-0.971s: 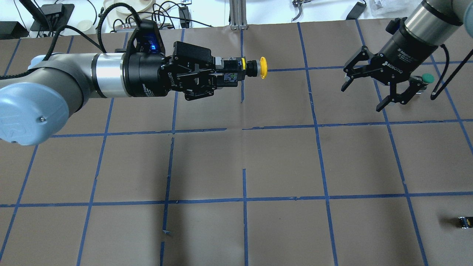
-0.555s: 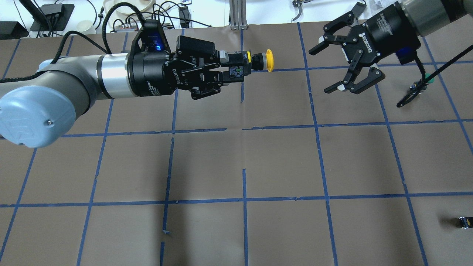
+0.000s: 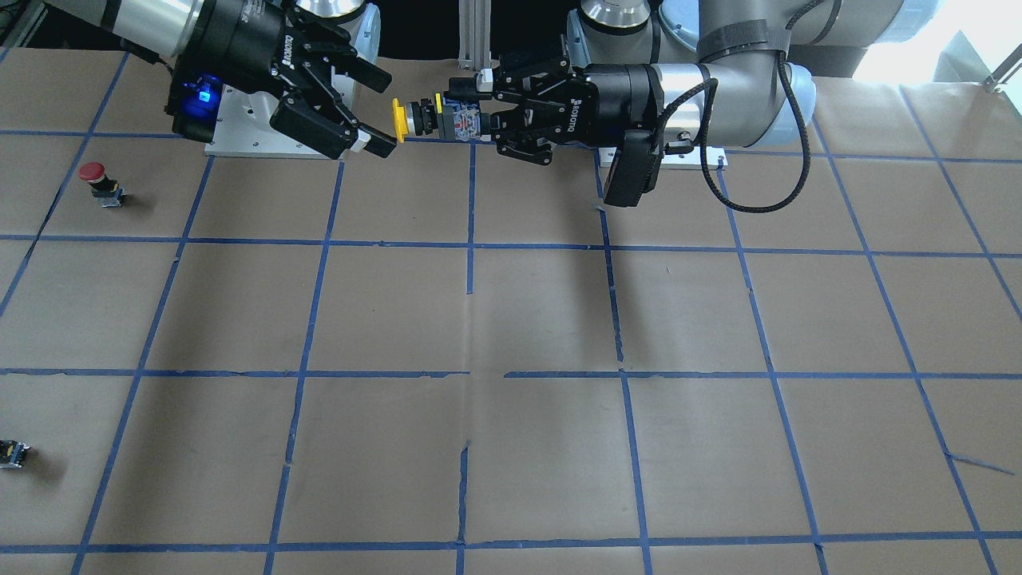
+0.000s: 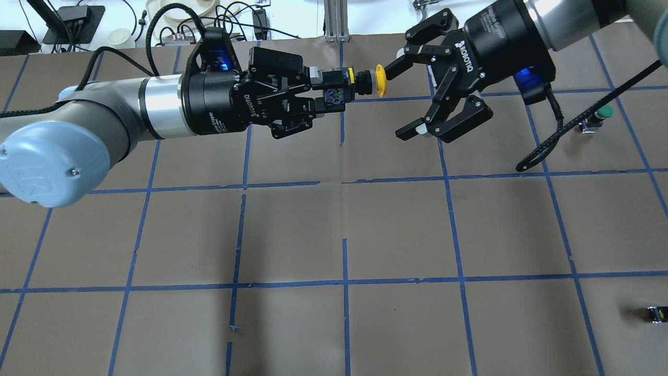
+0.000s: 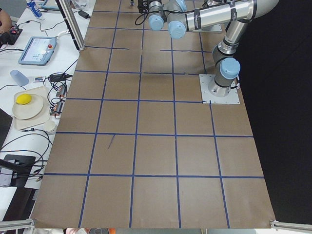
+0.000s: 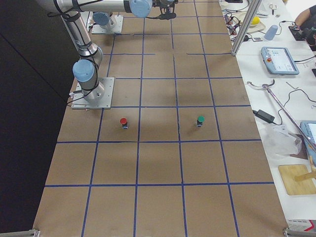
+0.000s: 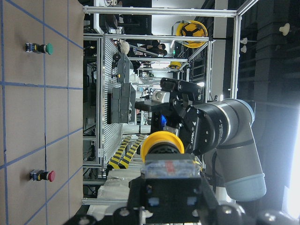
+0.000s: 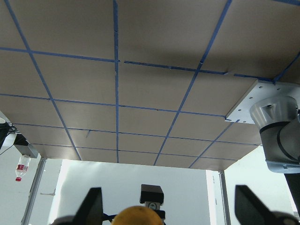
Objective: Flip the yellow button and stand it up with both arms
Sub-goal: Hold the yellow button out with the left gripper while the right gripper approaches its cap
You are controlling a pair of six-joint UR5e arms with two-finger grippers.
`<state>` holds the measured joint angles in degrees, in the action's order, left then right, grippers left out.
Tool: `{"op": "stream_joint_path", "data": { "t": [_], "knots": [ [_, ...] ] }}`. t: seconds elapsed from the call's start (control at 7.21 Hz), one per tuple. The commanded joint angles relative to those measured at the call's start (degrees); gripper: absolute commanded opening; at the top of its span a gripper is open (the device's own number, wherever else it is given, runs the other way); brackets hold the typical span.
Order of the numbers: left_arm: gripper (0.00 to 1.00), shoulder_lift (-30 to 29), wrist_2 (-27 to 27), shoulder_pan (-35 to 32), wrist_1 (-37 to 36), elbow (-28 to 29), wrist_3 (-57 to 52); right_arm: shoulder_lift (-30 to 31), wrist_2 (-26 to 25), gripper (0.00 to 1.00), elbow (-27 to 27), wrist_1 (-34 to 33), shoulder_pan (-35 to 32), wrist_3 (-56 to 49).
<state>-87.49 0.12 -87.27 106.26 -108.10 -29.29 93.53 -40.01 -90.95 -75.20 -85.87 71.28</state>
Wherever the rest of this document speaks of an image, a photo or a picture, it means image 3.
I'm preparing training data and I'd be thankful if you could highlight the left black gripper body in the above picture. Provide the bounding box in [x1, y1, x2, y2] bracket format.
[551, 63, 664, 147]

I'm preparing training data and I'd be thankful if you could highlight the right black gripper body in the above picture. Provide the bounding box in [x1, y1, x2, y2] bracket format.
[184, 1, 336, 97]

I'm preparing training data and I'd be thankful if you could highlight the yellow push button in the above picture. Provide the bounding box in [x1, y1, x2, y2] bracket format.
[391, 93, 490, 143]

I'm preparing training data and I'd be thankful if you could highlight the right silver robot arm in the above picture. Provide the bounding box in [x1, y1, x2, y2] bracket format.
[54, 1, 397, 160]

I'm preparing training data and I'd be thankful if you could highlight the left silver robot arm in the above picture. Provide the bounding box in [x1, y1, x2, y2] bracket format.
[397, 1, 933, 167]

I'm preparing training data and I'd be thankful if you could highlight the red push button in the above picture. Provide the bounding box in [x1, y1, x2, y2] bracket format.
[77, 161, 125, 208]

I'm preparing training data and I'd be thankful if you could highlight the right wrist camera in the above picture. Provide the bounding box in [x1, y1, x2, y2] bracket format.
[164, 66, 224, 145]

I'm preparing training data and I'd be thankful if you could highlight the aluminium frame post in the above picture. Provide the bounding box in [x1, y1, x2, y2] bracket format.
[458, 0, 493, 71]

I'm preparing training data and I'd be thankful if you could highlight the black braided cable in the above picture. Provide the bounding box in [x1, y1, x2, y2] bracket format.
[655, 48, 812, 214]

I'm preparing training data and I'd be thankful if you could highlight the black switch block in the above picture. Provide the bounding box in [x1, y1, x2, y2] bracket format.
[0, 439, 30, 470]

